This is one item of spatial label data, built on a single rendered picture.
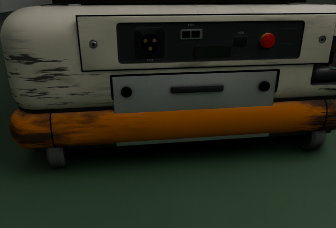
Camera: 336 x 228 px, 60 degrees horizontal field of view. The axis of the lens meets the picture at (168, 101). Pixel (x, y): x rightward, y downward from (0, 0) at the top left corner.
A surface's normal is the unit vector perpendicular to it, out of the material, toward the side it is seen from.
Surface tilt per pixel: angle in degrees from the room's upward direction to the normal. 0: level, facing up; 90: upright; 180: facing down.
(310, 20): 90
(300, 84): 96
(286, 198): 0
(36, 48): 90
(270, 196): 0
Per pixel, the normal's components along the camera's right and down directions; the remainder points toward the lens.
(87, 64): 0.13, 0.35
